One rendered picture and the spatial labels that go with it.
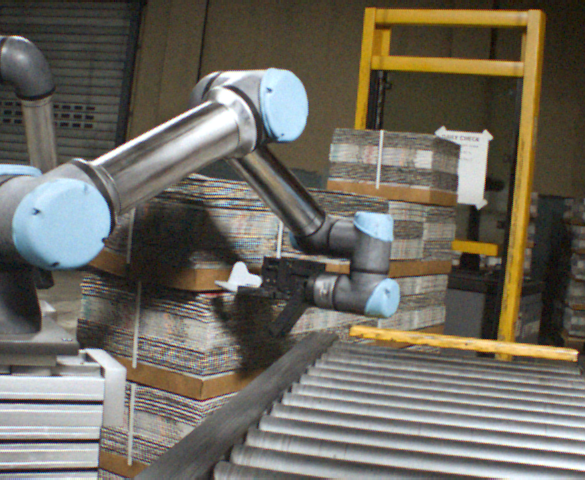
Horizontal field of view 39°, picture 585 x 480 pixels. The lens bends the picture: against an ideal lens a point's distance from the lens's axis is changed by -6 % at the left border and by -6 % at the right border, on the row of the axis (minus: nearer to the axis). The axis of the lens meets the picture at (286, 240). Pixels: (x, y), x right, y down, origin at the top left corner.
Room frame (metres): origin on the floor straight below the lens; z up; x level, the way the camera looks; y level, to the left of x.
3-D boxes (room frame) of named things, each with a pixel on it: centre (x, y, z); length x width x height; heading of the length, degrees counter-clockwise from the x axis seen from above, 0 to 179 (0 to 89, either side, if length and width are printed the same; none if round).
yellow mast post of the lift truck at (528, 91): (3.21, -0.85, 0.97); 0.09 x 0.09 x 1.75; 60
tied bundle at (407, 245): (2.74, -0.20, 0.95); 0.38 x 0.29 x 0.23; 59
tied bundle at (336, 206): (2.49, -0.05, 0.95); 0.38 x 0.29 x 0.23; 60
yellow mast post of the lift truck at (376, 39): (3.54, -0.28, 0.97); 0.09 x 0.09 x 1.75; 60
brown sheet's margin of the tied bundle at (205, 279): (1.91, 0.16, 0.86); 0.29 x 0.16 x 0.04; 147
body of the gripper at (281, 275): (1.71, -0.02, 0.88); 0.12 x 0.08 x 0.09; 60
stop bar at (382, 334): (1.57, -0.35, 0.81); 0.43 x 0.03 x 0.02; 80
